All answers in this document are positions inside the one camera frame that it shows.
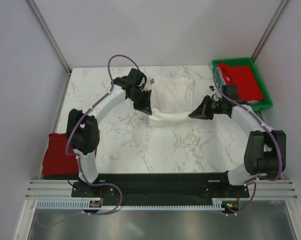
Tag light blue cable duct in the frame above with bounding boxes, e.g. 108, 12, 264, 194
36, 199, 225, 211

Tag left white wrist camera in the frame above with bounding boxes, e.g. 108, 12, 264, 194
144, 78, 155, 91

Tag white printed t shirt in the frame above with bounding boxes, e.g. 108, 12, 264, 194
148, 76, 194, 127

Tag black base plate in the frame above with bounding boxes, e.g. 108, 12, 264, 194
71, 172, 250, 207

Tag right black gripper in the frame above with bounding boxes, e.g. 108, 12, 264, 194
189, 95, 226, 121

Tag aluminium frame rail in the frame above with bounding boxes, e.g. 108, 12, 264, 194
26, 180, 298, 201

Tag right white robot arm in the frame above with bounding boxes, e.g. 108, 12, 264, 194
189, 85, 287, 197

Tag folded red t shirt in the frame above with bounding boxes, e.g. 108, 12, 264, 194
41, 133, 80, 179

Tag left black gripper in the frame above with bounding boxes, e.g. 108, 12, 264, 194
128, 89, 152, 116

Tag red t shirt in bin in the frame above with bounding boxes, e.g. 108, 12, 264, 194
217, 62, 264, 102

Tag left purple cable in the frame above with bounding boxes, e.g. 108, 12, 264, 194
64, 54, 151, 208

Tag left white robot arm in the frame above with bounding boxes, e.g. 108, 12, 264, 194
65, 68, 152, 197

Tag green plastic bin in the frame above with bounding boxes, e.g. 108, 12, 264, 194
212, 57, 273, 111

